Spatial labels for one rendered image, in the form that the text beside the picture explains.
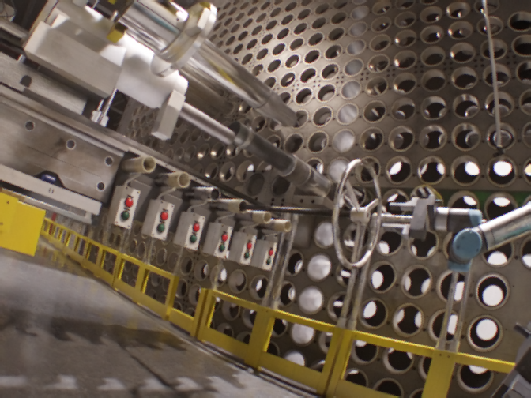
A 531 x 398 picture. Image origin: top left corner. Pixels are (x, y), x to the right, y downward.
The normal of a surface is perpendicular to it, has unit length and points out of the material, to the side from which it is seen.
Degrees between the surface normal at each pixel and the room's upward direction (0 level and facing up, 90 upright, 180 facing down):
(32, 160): 90
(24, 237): 90
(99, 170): 90
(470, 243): 90
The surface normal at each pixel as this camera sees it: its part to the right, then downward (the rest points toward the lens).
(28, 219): 0.73, 0.04
